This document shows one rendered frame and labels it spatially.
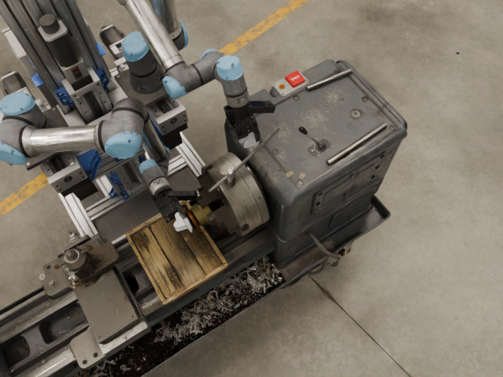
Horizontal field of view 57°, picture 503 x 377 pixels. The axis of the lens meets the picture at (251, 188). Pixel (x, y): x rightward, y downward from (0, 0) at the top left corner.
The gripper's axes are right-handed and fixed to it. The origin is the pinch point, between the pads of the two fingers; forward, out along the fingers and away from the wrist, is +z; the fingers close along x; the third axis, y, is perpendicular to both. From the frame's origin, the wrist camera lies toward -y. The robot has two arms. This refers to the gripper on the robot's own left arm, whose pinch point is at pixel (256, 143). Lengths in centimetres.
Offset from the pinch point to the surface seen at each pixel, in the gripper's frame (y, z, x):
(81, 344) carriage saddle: 91, 45, 1
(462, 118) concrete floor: -176, 122, -52
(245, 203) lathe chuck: 13.2, 15.9, 7.5
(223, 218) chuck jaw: 21.4, 23.0, 1.9
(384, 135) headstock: -44.4, 12.8, 16.2
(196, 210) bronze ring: 28.5, 19.5, -5.3
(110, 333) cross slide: 78, 40, 8
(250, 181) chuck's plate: 7.4, 11.2, 3.6
